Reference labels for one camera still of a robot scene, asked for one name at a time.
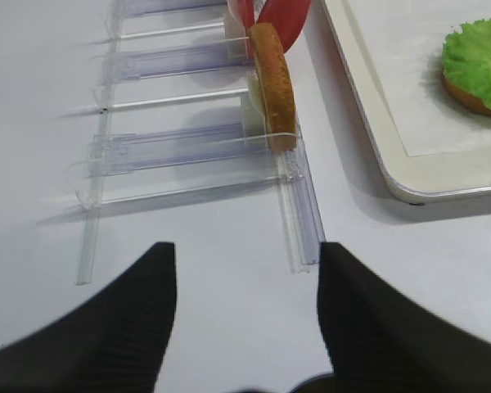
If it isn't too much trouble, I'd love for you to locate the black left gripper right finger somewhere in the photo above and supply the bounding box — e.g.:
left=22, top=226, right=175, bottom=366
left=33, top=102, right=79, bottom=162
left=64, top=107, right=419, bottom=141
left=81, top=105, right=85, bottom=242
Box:
left=318, top=242, right=491, bottom=392

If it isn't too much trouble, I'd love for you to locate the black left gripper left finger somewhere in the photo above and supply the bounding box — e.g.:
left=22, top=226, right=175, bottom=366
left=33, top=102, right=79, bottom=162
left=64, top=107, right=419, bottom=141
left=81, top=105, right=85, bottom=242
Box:
left=0, top=242, right=177, bottom=392

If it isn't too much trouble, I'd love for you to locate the red tomato slice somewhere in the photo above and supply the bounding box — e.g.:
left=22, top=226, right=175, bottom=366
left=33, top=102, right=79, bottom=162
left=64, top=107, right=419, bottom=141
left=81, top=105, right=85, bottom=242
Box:
left=257, top=0, right=312, bottom=53

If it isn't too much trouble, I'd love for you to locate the green lettuce on bun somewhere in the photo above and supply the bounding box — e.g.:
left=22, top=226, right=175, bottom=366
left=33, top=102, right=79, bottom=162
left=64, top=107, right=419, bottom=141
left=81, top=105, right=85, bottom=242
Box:
left=442, top=18, right=491, bottom=109

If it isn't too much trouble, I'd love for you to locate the white metal tray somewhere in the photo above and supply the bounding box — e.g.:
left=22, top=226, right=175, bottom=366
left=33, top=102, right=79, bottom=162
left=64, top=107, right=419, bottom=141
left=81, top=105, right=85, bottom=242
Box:
left=324, top=1, right=491, bottom=203

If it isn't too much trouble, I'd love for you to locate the clear acrylic left rack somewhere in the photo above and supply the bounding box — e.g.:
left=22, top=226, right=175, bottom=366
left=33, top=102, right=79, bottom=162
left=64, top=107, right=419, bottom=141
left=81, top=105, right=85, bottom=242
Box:
left=65, top=1, right=325, bottom=285

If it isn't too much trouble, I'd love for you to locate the bottom bun on tray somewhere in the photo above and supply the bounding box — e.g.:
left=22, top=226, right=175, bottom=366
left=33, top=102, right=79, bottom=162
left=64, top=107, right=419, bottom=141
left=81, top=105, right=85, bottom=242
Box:
left=442, top=72, right=491, bottom=118

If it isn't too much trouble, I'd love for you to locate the brown bun slice in left rack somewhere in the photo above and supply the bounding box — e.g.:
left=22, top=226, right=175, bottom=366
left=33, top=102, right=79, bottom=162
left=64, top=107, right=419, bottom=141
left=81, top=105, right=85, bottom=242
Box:
left=248, top=23, right=297, bottom=153

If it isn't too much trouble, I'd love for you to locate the white tray liner paper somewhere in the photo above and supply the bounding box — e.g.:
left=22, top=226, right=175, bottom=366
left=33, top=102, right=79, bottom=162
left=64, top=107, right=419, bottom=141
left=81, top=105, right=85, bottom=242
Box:
left=347, top=1, right=491, bottom=156

